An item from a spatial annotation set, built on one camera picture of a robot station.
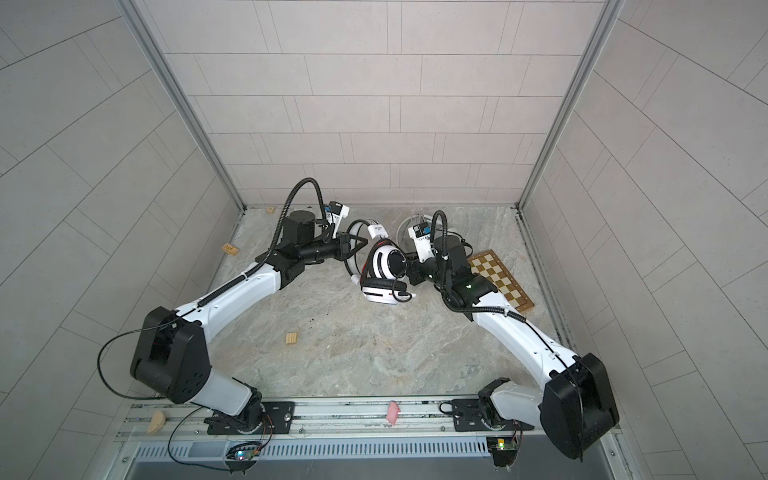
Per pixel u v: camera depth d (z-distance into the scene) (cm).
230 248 102
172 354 42
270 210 113
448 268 58
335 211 71
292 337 83
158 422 69
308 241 65
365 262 67
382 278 63
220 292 49
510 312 49
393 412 71
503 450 68
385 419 71
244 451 64
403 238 68
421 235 67
